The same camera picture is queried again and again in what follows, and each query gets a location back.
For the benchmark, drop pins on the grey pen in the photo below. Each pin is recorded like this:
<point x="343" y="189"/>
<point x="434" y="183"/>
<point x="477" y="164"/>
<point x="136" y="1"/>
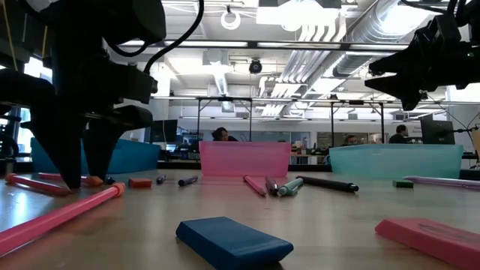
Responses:
<point x="272" y="184"/>

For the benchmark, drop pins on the blue plastic bin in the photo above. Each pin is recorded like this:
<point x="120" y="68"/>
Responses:
<point x="131" y="155"/>

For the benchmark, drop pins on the lavender pen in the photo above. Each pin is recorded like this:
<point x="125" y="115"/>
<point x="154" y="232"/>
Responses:
<point x="442" y="181"/>

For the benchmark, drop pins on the pink plastic bin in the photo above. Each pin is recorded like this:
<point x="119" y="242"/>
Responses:
<point x="243" y="157"/>

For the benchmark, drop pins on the white ceiling light panel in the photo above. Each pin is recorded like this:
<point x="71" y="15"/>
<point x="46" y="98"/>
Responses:
<point x="296" y="17"/>

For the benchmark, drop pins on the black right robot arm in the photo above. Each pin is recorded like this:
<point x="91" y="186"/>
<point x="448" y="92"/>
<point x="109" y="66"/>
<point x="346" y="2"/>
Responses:
<point x="474" y="11"/>

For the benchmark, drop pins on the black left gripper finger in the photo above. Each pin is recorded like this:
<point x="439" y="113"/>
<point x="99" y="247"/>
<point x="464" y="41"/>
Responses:
<point x="63" y="150"/>
<point x="101" y="150"/>

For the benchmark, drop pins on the orange eraser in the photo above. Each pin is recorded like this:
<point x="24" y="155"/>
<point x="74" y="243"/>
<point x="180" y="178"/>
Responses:
<point x="140" y="183"/>

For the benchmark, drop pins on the black metal frame stand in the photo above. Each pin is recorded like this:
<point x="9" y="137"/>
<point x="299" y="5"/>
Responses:
<point x="332" y="123"/>
<point x="225" y="99"/>

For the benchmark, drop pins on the pink pencil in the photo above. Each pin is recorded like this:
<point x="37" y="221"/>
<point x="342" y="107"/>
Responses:
<point x="33" y="183"/>
<point x="255" y="185"/>
<point x="56" y="217"/>
<point x="92" y="180"/>

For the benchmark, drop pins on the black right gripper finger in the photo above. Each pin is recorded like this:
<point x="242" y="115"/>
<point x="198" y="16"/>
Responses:
<point x="397" y="65"/>
<point x="405" y="90"/>

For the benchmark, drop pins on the green eraser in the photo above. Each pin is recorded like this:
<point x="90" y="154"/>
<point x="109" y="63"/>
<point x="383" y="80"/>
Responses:
<point x="403" y="183"/>

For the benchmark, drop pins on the silver ventilation duct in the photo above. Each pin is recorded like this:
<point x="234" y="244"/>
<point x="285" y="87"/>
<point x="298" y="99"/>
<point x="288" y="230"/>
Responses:
<point x="375" y="30"/>

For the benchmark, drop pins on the teal plastic bin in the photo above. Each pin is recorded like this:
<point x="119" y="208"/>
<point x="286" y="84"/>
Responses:
<point x="393" y="161"/>

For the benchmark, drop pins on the person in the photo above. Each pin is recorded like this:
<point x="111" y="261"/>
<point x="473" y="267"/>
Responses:
<point x="222" y="134"/>
<point x="351" y="140"/>
<point x="399" y="135"/>

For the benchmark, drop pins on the blue eraser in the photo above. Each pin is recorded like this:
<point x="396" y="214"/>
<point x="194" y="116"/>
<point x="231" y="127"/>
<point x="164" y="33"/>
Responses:
<point x="232" y="243"/>

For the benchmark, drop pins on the pink eraser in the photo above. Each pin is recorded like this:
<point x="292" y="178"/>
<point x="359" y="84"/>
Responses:
<point x="431" y="236"/>

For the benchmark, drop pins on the black overhead bar with lights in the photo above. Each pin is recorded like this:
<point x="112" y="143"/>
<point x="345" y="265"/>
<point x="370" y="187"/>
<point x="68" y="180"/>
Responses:
<point x="251" y="45"/>

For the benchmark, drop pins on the black computer monitor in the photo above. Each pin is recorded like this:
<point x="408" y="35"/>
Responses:
<point x="437" y="132"/>
<point x="164" y="131"/>

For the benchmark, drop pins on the black pen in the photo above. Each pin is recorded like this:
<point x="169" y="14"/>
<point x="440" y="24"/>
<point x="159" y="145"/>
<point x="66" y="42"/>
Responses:
<point x="326" y="183"/>

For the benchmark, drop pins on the light teal pen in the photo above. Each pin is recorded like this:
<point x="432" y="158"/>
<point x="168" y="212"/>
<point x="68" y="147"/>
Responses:
<point x="290" y="186"/>

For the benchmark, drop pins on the large window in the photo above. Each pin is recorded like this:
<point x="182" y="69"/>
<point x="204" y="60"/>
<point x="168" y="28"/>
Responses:
<point x="25" y="135"/>

